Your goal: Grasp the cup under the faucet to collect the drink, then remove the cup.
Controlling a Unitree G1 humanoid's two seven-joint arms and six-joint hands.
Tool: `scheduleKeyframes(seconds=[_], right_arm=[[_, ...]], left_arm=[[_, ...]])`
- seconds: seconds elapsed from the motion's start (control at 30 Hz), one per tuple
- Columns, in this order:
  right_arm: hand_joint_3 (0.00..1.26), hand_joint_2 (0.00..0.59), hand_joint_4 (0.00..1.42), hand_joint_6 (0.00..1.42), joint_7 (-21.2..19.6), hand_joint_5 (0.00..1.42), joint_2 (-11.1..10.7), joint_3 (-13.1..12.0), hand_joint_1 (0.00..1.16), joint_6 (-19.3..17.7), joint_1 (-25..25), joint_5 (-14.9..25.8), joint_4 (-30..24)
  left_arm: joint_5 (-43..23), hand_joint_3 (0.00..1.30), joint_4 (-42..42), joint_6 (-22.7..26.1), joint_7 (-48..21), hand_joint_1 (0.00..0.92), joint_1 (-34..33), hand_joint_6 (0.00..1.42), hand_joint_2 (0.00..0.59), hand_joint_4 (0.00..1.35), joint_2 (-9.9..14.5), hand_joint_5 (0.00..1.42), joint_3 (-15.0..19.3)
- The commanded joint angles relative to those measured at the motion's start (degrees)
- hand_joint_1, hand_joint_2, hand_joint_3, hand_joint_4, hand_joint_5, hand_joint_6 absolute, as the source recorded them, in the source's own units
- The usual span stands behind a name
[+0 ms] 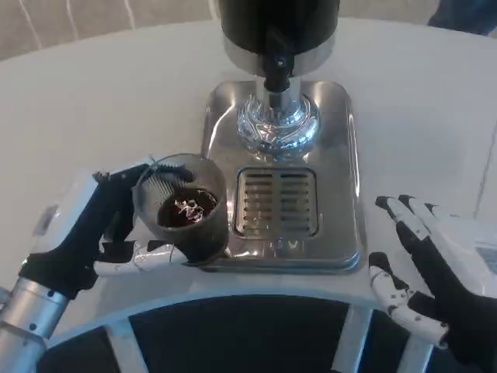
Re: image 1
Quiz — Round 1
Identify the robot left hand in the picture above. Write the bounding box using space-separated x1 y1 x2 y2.
19 153 189 301

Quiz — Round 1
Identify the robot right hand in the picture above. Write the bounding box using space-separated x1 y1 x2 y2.
367 193 497 367

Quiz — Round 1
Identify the clear ribbed glass cup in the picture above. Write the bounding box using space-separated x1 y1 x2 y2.
131 152 231 266

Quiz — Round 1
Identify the steel drip tray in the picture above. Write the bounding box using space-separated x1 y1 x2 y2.
199 79 369 274

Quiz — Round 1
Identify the steel slotted tray grid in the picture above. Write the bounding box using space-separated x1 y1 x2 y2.
234 166 322 239

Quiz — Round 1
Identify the black dispenser tap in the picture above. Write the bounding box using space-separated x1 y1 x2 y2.
261 29 297 109

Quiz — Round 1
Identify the person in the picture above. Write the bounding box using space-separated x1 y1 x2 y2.
426 0 497 39

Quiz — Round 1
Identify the black steel drink dispenser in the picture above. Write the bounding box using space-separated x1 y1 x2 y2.
218 0 339 162

